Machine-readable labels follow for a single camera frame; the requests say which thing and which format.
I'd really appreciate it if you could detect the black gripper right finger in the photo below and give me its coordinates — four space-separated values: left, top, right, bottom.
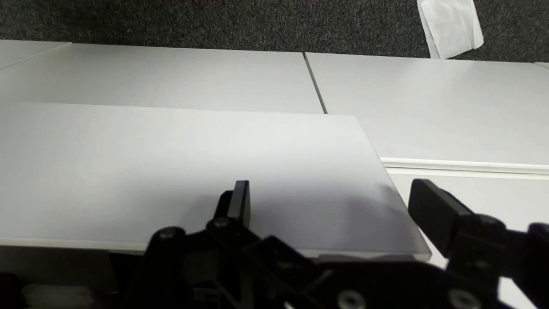
407 177 477 261

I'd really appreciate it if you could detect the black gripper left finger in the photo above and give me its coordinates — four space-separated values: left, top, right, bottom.
213 179 252 230

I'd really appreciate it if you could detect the white drawer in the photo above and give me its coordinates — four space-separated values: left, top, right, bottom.
0 102 434 261

